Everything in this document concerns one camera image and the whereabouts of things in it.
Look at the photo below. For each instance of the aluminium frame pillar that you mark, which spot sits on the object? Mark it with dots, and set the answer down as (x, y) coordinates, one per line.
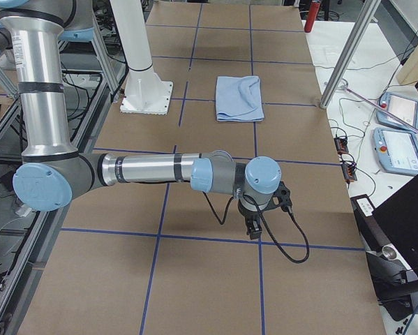
(359, 28)

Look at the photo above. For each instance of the black box white label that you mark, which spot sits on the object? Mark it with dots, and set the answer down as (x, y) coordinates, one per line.
(362, 209)

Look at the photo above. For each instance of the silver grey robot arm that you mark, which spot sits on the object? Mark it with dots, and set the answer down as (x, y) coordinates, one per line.
(193, 46)

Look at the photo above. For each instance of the black monitor on stand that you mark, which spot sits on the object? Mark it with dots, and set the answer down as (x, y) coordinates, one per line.
(398, 218)

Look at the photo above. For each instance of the blue teach pendant near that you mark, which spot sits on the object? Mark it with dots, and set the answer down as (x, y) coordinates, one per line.
(397, 150)

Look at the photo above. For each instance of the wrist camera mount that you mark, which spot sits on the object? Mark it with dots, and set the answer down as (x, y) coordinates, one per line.
(282, 194)

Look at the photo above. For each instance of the light blue t-shirt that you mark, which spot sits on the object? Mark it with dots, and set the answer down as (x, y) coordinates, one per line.
(238, 99)

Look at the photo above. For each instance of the brown paper table cover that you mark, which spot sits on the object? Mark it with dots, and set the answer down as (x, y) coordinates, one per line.
(112, 282)

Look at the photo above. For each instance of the blue teach pendant far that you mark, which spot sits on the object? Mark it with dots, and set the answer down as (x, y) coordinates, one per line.
(402, 107)

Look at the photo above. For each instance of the orange black relay board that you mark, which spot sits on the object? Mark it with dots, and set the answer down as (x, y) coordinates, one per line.
(341, 144)

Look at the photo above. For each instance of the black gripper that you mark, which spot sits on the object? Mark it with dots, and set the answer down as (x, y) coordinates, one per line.
(248, 213)

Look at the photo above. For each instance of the blue teach pendant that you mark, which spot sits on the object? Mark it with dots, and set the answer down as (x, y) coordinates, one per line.
(397, 150)
(402, 107)

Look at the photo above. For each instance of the reacher stick with white claw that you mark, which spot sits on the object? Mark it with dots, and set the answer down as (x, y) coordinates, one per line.
(376, 106)

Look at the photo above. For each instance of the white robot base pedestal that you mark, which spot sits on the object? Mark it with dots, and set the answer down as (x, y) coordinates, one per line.
(145, 92)

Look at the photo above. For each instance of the red cylinder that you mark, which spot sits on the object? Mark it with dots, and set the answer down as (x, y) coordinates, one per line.
(312, 15)

